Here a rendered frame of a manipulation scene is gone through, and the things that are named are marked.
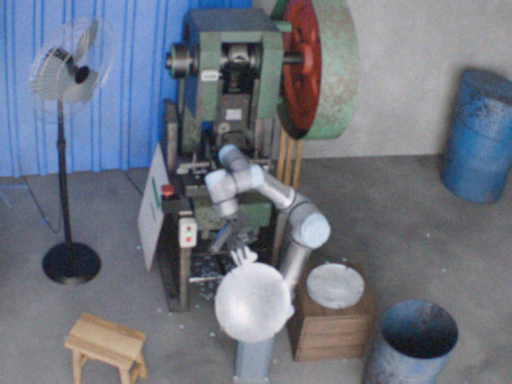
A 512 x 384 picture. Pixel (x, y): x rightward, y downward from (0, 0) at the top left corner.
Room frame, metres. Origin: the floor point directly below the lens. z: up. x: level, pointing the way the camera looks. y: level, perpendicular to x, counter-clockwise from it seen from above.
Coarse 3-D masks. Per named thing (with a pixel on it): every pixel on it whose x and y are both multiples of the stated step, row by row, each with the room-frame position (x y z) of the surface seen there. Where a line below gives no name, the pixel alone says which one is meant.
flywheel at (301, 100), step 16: (304, 0) 3.12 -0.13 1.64; (288, 16) 3.33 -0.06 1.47; (304, 16) 3.20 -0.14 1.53; (288, 32) 3.36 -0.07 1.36; (304, 32) 3.17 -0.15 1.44; (288, 48) 3.35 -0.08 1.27; (304, 48) 3.05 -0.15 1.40; (320, 48) 2.94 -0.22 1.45; (304, 64) 3.01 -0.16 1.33; (320, 64) 2.91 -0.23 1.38; (288, 80) 3.27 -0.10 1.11; (304, 80) 3.08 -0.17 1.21; (320, 80) 2.89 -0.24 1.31; (288, 96) 3.19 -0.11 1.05; (304, 96) 3.06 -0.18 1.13; (304, 112) 3.03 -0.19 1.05; (304, 128) 2.90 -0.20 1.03
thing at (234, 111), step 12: (240, 84) 2.99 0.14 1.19; (228, 96) 2.88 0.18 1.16; (240, 96) 2.90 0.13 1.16; (228, 108) 2.89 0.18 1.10; (240, 108) 2.90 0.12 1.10; (228, 120) 2.89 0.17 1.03; (240, 120) 2.91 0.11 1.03; (216, 132) 2.88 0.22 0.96; (228, 132) 2.87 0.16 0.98; (240, 132) 2.88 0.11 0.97; (216, 144) 2.87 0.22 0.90; (228, 144) 2.86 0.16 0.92; (240, 144) 2.88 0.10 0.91
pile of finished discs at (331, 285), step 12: (312, 276) 2.58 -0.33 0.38; (324, 276) 2.59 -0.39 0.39; (336, 276) 2.59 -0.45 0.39; (348, 276) 2.60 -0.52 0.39; (360, 276) 2.60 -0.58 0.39; (312, 288) 2.49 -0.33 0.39; (324, 288) 2.49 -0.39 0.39; (336, 288) 2.50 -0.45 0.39; (348, 288) 2.51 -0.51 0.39; (360, 288) 2.52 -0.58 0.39; (324, 300) 2.41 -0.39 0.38; (336, 300) 2.41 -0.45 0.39; (348, 300) 2.42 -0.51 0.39
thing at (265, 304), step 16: (240, 272) 1.78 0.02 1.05; (256, 272) 1.81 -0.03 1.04; (272, 272) 1.83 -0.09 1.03; (224, 288) 1.73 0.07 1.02; (240, 288) 1.75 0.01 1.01; (256, 288) 1.77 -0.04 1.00; (272, 288) 1.80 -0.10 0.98; (224, 304) 1.69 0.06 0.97; (240, 304) 1.71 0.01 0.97; (256, 304) 1.73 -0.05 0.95; (272, 304) 1.76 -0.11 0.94; (288, 304) 1.78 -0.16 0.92; (224, 320) 1.65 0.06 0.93; (240, 320) 1.68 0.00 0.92; (256, 320) 1.70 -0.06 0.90; (272, 320) 1.72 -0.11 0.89; (240, 336) 1.64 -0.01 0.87; (256, 336) 1.66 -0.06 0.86
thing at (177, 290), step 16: (176, 128) 3.15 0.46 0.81; (176, 144) 3.12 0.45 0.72; (176, 160) 3.10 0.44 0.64; (176, 176) 2.97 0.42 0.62; (176, 192) 2.83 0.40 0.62; (160, 240) 3.15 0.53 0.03; (176, 240) 2.84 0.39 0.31; (160, 256) 3.01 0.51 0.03; (176, 272) 2.78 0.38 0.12; (176, 288) 2.72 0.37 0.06; (176, 304) 2.62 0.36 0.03
